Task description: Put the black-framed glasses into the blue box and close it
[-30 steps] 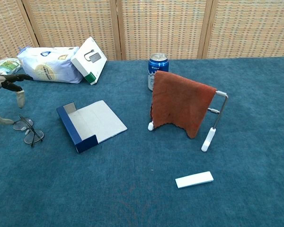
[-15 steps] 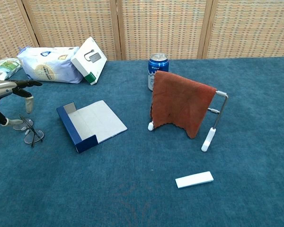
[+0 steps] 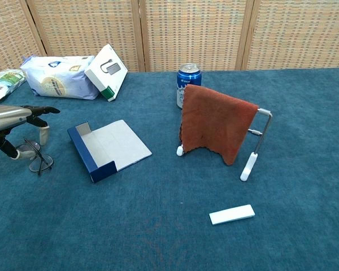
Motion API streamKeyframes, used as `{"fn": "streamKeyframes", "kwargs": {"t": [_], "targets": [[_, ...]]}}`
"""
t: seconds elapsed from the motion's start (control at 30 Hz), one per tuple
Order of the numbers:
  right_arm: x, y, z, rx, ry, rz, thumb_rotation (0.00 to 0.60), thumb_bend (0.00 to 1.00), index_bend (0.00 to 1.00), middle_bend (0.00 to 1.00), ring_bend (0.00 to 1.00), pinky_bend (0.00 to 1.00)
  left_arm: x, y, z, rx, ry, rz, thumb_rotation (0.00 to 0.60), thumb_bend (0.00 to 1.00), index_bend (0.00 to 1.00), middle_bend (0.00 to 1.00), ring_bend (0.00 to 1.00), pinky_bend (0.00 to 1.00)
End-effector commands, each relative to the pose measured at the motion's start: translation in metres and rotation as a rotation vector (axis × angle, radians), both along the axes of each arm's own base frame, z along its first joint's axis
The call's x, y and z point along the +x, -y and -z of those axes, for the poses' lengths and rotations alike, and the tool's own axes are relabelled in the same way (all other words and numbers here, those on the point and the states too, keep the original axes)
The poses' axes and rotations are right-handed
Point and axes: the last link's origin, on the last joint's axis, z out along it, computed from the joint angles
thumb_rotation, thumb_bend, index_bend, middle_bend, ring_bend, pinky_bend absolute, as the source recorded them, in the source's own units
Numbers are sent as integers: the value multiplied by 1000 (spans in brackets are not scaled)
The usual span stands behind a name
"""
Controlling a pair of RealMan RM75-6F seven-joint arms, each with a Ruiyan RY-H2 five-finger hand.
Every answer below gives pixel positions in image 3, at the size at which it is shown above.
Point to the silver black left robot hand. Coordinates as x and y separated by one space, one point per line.
5 117

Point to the black-framed eyeglasses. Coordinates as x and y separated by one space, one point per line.
42 165

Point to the blue folding glasses case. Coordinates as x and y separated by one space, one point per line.
115 144

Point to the green white snack packet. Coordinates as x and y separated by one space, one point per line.
2 83

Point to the pale blue tissue pack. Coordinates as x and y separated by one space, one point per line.
56 79

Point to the white adapter product box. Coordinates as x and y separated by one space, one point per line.
107 70

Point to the blue felt table cover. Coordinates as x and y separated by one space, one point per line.
158 226

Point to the blue drink can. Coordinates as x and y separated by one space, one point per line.
189 79

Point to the woven wood-framed folding screen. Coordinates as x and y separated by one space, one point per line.
192 34

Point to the rust red cloth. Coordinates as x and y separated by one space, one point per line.
214 124

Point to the white flat rectangular block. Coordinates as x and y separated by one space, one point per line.
231 214

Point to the white metal towel rack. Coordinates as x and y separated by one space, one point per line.
250 166

